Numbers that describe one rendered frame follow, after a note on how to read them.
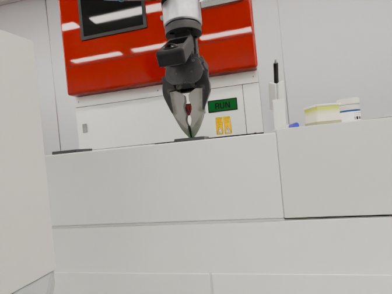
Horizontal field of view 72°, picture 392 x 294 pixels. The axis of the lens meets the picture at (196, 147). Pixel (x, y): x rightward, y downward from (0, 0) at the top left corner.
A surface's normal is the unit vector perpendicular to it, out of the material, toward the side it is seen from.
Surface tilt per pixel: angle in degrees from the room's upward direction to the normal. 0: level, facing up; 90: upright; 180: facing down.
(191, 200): 90
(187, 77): 90
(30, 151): 90
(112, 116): 90
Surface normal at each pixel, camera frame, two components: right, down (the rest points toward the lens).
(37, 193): 0.92, -0.09
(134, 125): -0.21, 0.03
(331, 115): 0.08, 0.00
